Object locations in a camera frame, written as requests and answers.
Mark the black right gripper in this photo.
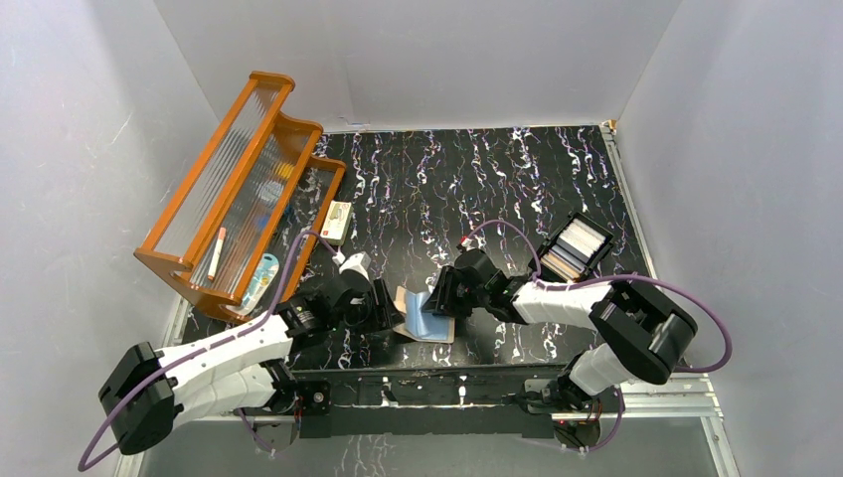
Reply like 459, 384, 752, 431
421, 264, 489, 319

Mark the beige leather card holder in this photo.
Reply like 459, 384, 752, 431
392, 286, 455, 344

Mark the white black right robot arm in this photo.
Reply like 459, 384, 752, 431
420, 249, 698, 411

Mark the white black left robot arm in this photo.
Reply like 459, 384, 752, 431
98, 270, 405, 455

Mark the black card storage box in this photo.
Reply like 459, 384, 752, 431
529, 212, 613, 283

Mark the cream box with red label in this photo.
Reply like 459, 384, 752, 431
320, 201, 353, 246

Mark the teal item in blister pack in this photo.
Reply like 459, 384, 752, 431
233, 253, 279, 316

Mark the blue grey eraser block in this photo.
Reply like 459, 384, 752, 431
254, 205, 292, 231

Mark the orange wooden shelf rack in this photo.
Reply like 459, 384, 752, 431
134, 72, 346, 324

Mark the yellow item on shelf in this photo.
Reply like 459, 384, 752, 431
275, 163, 295, 180

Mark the white marker pen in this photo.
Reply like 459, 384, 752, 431
207, 227, 227, 281

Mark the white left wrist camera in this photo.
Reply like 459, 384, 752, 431
339, 252, 372, 283

